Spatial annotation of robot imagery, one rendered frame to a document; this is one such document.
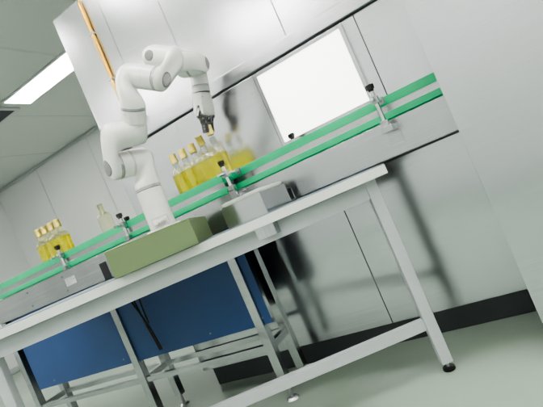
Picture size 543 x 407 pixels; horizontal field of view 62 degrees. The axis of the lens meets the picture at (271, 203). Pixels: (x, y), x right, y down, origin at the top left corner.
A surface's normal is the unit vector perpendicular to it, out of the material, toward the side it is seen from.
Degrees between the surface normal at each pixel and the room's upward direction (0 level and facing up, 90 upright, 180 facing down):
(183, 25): 90
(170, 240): 90
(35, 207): 90
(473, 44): 90
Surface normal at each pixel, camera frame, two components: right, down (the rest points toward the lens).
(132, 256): -0.03, 0.00
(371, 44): -0.41, 0.18
